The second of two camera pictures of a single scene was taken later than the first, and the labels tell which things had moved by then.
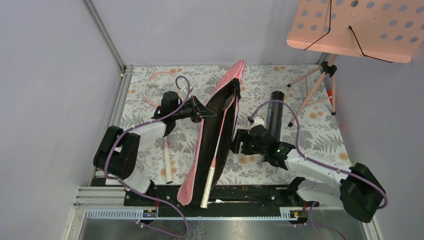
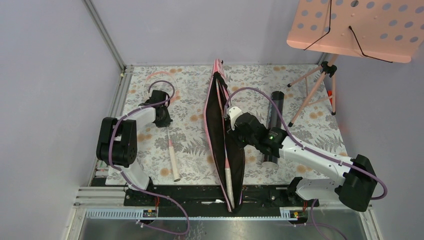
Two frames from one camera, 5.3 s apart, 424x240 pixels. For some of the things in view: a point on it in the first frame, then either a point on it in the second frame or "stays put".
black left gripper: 199,110 → 166,121
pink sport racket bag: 215,138 → 225,144
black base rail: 226,201 stays put
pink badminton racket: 208,185 → 228,173
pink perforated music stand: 388,30 stays put
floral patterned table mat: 281,108 stays put
